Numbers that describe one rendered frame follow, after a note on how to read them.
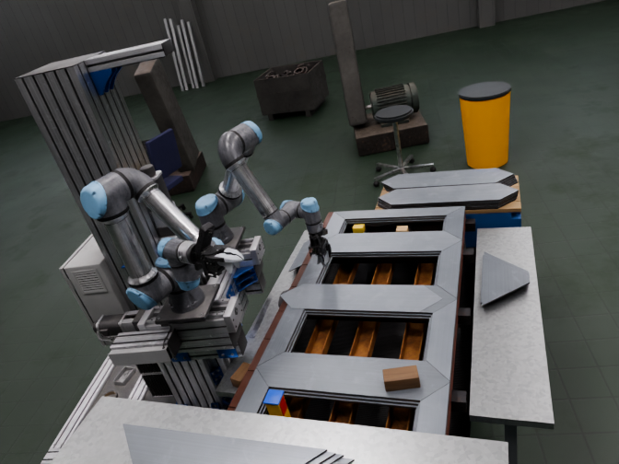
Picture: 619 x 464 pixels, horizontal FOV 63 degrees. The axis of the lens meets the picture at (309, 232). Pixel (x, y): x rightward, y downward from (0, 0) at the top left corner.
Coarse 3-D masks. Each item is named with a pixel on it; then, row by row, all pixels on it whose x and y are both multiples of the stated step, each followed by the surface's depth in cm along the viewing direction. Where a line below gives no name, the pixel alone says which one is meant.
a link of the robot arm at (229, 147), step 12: (228, 132) 215; (228, 144) 212; (240, 144) 215; (228, 156) 212; (240, 156) 214; (228, 168) 214; (240, 168) 214; (240, 180) 215; (252, 180) 215; (252, 192) 216; (264, 192) 218; (264, 204) 217; (264, 216) 218; (276, 216) 218; (288, 216) 222; (264, 228) 220; (276, 228) 217
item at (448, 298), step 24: (408, 216) 272; (432, 216) 268; (432, 288) 216; (312, 312) 222; (336, 312) 218; (360, 312) 214; (384, 312) 211; (408, 312) 207; (432, 312) 203; (456, 312) 203; (264, 408) 182; (408, 408) 169
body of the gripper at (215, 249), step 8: (192, 248) 161; (208, 248) 159; (216, 248) 158; (192, 256) 161; (200, 256) 161; (200, 264) 162; (208, 264) 157; (216, 264) 157; (208, 272) 160; (216, 272) 157
